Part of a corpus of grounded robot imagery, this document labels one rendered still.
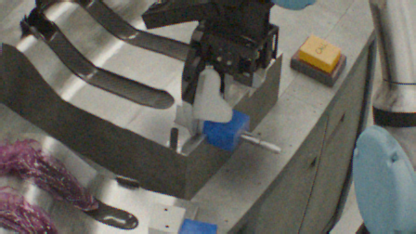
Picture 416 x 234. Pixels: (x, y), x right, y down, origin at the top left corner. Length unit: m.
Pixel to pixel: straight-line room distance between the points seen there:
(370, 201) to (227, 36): 0.46
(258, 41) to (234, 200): 0.25
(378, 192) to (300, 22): 0.95
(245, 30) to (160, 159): 0.21
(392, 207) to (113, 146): 0.66
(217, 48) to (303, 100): 0.32
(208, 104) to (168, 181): 0.12
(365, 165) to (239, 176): 0.61
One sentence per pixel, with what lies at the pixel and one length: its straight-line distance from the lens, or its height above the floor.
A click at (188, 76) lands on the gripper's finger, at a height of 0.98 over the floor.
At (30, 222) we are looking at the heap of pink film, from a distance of 1.13.
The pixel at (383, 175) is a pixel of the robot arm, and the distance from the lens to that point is 0.76.
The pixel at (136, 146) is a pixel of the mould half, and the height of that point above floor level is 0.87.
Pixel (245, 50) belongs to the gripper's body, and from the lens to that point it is 1.18.
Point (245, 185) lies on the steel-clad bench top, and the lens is 1.37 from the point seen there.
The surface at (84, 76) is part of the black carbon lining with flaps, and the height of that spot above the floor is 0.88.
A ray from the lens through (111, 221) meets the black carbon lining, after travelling 1.22.
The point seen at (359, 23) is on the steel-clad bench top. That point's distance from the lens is 1.75.
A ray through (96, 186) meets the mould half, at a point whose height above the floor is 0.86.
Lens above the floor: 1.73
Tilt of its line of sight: 39 degrees down
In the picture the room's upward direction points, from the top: 6 degrees clockwise
